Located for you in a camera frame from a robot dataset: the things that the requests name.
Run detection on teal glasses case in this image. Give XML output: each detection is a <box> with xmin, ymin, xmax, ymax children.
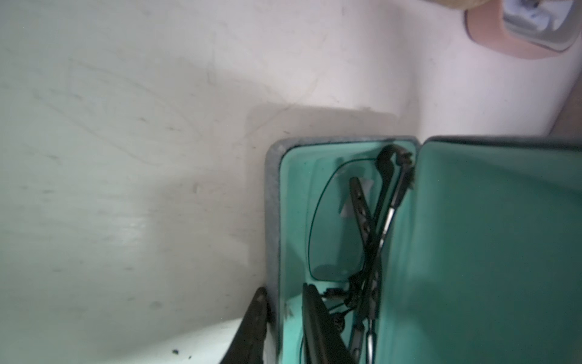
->
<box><xmin>265</xmin><ymin>136</ymin><xmax>581</xmax><ymax>363</ymax></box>

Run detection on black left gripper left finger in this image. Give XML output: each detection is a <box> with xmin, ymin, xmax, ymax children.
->
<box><xmin>220</xmin><ymin>287</ymin><xmax>269</xmax><ymax>364</ymax></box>

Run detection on pink case white glasses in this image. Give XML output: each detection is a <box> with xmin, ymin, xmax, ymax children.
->
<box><xmin>465</xmin><ymin>1</ymin><xmax>581</xmax><ymax>60</ymax></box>

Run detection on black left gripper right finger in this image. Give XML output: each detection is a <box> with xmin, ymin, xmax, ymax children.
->
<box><xmin>302</xmin><ymin>283</ymin><xmax>354</xmax><ymax>364</ymax></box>

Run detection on black frame glasses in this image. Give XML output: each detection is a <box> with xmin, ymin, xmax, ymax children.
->
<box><xmin>319</xmin><ymin>144</ymin><xmax>414</xmax><ymax>363</ymax></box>

